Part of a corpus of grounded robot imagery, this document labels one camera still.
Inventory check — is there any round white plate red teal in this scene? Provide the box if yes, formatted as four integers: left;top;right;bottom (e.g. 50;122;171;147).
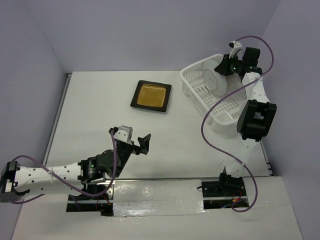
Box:
202;59;228;97

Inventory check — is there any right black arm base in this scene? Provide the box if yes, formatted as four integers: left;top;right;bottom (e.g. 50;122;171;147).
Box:
196;169;249;210

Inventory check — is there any silver tape covered panel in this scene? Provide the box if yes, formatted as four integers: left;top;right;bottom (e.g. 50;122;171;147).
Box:
113;180;205;217

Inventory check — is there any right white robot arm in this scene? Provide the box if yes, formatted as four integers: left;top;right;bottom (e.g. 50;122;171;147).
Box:
214;42;277;196

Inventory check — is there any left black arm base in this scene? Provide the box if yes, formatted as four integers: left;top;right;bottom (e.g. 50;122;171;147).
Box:
66;181;116;217

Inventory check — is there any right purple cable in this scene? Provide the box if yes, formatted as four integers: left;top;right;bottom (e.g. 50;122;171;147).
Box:
201;35;275;213

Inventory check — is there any purple cable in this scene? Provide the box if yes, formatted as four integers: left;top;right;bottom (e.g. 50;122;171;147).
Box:
201;35;275;213
1;133;118;204

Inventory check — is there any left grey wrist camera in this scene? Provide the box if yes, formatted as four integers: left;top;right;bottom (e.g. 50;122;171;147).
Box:
113;125;133;145

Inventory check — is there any aluminium rail table edge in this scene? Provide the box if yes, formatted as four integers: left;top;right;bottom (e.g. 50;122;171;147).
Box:
42;73;72;166

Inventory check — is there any white plastic dish rack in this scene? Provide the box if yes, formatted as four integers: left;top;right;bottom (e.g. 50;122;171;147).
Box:
179;54;247;134

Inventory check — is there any black square plate orange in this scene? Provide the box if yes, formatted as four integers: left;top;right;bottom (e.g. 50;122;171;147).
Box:
130;80;172;113

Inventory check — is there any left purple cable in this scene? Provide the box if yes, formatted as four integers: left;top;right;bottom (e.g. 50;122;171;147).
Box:
1;133;118;204

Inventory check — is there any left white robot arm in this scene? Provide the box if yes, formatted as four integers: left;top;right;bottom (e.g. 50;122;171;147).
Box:
0;125;151;204

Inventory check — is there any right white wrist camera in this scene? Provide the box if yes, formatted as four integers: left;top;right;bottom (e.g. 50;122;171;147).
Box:
228;40;243;59

